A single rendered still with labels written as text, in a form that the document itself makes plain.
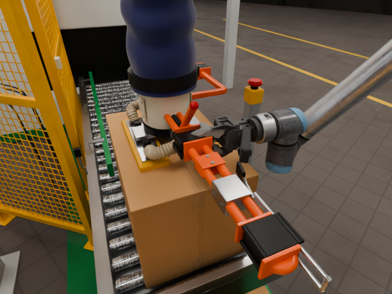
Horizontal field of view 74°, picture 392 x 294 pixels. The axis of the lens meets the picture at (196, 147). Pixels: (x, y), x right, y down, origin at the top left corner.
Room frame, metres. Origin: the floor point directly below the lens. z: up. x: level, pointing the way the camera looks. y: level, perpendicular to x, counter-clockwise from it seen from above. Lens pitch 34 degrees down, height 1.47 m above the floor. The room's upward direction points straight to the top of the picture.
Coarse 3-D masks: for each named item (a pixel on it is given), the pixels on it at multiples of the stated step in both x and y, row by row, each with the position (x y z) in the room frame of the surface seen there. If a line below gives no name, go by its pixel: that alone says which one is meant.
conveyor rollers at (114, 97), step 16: (128, 80) 2.54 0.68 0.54; (112, 96) 2.14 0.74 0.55; (128, 96) 2.17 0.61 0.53; (112, 112) 1.86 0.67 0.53; (96, 128) 1.57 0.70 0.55; (96, 144) 1.39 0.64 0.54; (112, 160) 1.24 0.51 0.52; (112, 176) 1.07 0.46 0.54; (112, 208) 0.83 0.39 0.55; (112, 224) 0.74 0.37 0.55; (128, 224) 0.75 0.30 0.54; (112, 240) 0.66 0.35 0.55; (128, 240) 0.66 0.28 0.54; (128, 256) 0.59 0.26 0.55; (240, 256) 0.59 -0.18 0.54; (208, 272) 0.52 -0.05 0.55; (128, 288) 0.48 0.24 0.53; (160, 288) 0.47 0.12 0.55
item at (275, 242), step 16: (240, 224) 0.30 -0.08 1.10; (256, 224) 0.30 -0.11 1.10; (272, 224) 0.30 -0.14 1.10; (240, 240) 0.30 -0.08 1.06; (256, 240) 0.27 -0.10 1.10; (272, 240) 0.27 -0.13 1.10; (288, 240) 0.27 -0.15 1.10; (256, 256) 0.26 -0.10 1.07; (272, 256) 0.24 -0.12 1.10; (288, 256) 0.24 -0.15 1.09; (272, 272) 0.24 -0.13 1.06
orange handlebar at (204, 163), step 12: (204, 72) 1.16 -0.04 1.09; (216, 84) 1.02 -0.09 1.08; (192, 96) 0.91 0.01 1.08; (204, 96) 0.93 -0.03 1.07; (168, 120) 0.71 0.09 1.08; (180, 120) 0.72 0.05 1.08; (192, 156) 0.53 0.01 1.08; (204, 156) 0.51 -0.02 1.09; (216, 156) 0.51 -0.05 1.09; (204, 168) 0.47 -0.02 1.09; (216, 168) 0.49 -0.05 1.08; (228, 204) 0.36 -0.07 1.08; (252, 204) 0.36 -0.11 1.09; (240, 216) 0.33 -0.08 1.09; (276, 264) 0.23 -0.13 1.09; (288, 264) 0.23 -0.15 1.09
